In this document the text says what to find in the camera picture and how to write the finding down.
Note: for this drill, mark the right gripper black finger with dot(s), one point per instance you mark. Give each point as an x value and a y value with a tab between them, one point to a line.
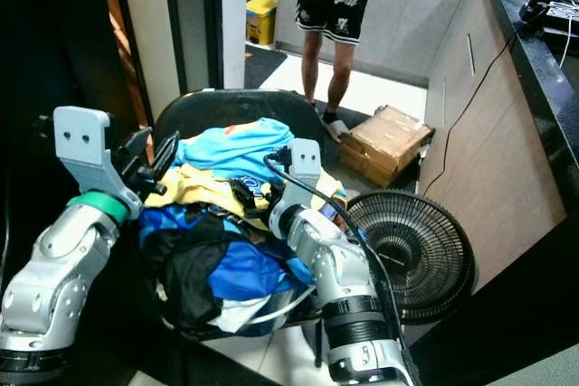
245	196

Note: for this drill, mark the yellow garment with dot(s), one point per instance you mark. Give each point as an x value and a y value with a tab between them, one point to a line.
204	187

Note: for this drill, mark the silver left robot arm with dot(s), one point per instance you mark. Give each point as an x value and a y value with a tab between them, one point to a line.
63	259

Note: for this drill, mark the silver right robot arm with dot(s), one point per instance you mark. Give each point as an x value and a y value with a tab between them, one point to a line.
335	268

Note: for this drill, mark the light blue shirt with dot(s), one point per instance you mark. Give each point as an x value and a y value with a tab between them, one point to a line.
235	146

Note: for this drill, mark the blue jersey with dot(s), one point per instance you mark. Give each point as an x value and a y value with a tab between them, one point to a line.
249	273

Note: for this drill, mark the black chair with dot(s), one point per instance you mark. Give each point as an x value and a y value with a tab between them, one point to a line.
235	102

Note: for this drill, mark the black garment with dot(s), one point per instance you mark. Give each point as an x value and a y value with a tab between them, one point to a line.
185	268

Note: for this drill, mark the brown wooden door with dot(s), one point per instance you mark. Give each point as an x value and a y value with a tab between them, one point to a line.
122	33

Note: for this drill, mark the white garment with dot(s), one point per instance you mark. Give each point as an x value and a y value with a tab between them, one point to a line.
240	314

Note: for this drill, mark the dark floor mat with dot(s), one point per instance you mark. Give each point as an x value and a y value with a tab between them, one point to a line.
262	65

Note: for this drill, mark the brown cardboard box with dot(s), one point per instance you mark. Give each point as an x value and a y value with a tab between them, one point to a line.
389	137

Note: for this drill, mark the yellow bin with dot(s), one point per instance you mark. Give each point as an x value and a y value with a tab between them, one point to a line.
261	23

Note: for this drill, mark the black floor fan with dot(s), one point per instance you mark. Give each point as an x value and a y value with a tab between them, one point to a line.
425	255

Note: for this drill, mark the person in black shorts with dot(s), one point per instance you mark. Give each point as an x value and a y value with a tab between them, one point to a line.
335	6

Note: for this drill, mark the grey kitchen cabinet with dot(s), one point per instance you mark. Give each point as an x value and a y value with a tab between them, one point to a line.
407	24

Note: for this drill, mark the wood grain kitchen cabinet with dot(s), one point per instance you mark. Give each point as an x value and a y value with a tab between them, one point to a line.
488	151

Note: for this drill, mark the black counter top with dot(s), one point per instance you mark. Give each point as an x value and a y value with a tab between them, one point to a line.
543	97

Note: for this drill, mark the black device on counter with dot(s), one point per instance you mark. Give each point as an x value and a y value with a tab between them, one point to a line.
536	8

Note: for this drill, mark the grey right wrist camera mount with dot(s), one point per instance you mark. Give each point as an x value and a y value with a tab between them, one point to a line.
305	162

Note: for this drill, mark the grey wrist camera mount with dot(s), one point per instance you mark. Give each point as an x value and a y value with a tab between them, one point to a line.
81	142
305	162

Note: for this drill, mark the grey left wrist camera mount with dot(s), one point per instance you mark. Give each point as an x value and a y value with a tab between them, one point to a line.
81	142

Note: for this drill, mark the white door frame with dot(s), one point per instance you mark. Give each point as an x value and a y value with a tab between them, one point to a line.
233	15

